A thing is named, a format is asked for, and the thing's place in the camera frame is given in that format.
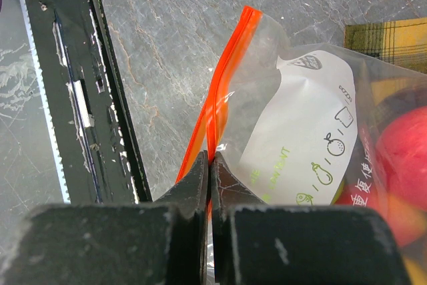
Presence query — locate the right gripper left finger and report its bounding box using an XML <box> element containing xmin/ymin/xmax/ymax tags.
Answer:
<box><xmin>156</xmin><ymin>151</ymin><xmax>209</xmax><ymax>284</ymax></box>

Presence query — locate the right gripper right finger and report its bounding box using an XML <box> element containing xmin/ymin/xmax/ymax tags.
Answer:
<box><xmin>210</xmin><ymin>152</ymin><xmax>267</xmax><ymax>284</ymax></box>

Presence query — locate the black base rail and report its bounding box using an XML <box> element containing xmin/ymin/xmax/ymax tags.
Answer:
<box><xmin>21</xmin><ymin>0</ymin><xmax>151</xmax><ymax>204</ymax></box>

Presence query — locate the clear zip top bag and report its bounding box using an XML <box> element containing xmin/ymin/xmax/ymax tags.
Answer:
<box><xmin>178</xmin><ymin>7</ymin><xmax>426</xmax><ymax>284</ymax></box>

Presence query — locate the yellow plaid shirt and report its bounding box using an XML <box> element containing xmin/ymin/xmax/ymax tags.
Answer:
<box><xmin>344</xmin><ymin>17</ymin><xmax>426</xmax><ymax>73</ymax></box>

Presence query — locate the blue cable duct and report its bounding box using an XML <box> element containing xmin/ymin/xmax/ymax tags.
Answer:
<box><xmin>15</xmin><ymin>0</ymin><xmax>71</xmax><ymax>204</ymax></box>

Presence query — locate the red fake tomato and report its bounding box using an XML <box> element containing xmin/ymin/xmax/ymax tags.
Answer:
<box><xmin>376</xmin><ymin>107</ymin><xmax>426</xmax><ymax>210</ymax></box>

